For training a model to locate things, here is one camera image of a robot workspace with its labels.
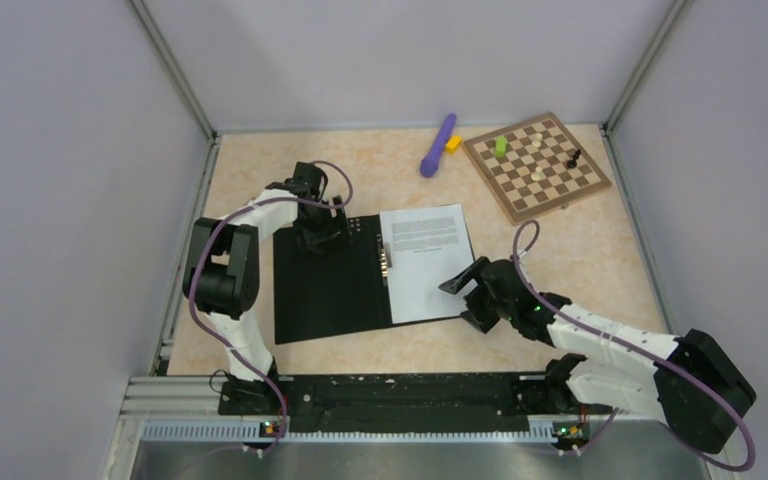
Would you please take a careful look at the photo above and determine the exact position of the aluminium front rail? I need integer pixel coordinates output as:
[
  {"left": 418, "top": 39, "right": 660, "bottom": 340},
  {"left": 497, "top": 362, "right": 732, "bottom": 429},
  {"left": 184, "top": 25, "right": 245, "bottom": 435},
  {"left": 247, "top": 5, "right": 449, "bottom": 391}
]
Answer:
[{"left": 118, "top": 374, "right": 720, "bottom": 446}]

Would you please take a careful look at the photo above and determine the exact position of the metal folder clip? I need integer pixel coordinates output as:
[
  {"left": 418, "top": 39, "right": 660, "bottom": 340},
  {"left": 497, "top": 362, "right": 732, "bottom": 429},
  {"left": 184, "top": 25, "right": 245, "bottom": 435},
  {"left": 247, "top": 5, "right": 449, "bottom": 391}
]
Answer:
[{"left": 379, "top": 242, "right": 392, "bottom": 287}]

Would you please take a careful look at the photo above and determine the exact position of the wooden chessboard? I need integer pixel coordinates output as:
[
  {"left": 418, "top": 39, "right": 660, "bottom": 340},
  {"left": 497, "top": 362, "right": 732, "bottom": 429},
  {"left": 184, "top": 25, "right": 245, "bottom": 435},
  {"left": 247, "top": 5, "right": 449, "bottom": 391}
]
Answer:
[{"left": 462, "top": 112, "right": 612, "bottom": 225}]

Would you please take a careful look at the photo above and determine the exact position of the black chess piece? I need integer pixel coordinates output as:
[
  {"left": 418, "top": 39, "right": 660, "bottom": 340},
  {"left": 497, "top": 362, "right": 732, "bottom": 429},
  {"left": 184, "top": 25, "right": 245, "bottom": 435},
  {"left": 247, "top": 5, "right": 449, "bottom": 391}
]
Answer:
[{"left": 565, "top": 149, "right": 582, "bottom": 169}]

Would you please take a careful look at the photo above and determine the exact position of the teal folder black inside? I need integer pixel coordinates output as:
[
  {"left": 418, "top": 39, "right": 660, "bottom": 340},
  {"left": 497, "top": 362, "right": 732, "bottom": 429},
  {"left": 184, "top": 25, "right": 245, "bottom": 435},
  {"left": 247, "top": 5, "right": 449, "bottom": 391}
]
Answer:
[{"left": 273, "top": 213, "right": 475, "bottom": 345}]

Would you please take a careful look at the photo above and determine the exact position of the purple cylindrical handle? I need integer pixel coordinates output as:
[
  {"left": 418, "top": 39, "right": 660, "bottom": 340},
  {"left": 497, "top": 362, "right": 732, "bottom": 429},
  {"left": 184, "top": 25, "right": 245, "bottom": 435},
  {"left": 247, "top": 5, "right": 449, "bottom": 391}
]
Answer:
[{"left": 419, "top": 113, "right": 457, "bottom": 178}]

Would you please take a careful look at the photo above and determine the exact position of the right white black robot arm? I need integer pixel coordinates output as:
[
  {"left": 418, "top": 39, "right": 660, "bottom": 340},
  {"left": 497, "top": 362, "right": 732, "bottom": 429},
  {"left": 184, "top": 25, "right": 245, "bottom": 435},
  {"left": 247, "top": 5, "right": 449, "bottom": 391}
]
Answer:
[{"left": 439, "top": 257, "right": 757, "bottom": 454}]

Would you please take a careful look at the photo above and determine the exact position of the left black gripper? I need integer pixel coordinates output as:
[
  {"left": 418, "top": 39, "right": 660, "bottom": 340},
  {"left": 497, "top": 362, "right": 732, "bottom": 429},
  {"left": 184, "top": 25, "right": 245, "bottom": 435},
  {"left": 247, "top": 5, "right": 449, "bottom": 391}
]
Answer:
[{"left": 294, "top": 196, "right": 352, "bottom": 256}]

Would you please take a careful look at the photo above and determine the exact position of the white printed paper stack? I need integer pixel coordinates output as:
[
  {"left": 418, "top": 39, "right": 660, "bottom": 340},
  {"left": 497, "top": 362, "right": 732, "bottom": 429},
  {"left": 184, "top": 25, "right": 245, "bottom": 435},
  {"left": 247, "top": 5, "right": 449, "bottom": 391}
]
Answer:
[{"left": 379, "top": 204, "right": 475, "bottom": 326}]

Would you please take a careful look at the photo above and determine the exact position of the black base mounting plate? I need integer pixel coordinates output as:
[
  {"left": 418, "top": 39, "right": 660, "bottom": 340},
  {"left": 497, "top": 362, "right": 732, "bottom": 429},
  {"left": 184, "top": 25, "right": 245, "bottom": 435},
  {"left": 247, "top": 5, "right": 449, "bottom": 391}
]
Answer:
[{"left": 218, "top": 372, "right": 608, "bottom": 434}]

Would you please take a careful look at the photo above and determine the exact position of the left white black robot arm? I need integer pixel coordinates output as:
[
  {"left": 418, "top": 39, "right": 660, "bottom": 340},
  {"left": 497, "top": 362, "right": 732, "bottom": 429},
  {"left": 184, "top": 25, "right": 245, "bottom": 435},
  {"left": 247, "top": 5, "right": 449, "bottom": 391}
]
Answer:
[{"left": 182, "top": 160, "right": 351, "bottom": 414}]

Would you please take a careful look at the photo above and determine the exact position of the white chess piece lower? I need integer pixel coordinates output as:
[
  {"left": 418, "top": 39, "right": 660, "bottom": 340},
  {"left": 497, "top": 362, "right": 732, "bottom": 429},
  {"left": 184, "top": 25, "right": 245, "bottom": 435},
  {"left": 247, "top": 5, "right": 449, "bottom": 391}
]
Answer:
[{"left": 531, "top": 167, "right": 546, "bottom": 182}]

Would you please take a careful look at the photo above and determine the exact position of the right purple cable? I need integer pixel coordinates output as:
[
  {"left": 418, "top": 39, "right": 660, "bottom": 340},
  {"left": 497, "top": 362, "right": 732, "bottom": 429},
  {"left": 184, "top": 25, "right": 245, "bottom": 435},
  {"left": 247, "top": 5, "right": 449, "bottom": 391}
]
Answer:
[{"left": 511, "top": 219, "right": 756, "bottom": 473}]

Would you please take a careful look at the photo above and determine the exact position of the green block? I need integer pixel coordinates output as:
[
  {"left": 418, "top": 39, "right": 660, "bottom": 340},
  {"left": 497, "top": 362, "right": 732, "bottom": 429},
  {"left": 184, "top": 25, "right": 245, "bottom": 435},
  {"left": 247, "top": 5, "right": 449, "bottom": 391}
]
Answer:
[{"left": 494, "top": 136, "right": 508, "bottom": 158}]

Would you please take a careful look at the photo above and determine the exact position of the yellow block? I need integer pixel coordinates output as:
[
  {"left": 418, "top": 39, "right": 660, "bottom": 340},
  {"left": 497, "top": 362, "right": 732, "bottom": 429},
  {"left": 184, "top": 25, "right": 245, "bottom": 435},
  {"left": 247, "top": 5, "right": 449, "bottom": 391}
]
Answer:
[{"left": 444, "top": 135, "right": 462, "bottom": 154}]

